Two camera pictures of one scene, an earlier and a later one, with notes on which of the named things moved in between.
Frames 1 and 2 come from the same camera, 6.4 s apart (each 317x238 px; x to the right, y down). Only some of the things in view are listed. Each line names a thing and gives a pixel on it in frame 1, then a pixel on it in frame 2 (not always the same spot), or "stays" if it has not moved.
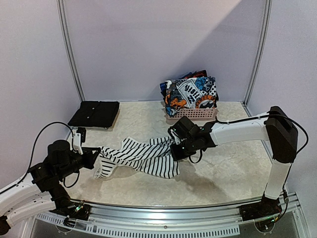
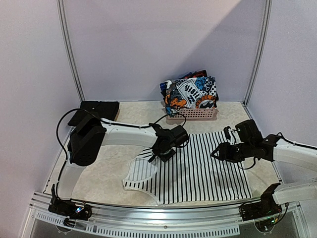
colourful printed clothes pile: x=192 y=90 stays
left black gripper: x=90 y=159 -> x=165 y=157
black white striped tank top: x=151 y=154 -> x=193 y=174
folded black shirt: x=95 y=113 stays
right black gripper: x=175 y=152 -> x=228 y=152
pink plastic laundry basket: x=193 y=113 stays
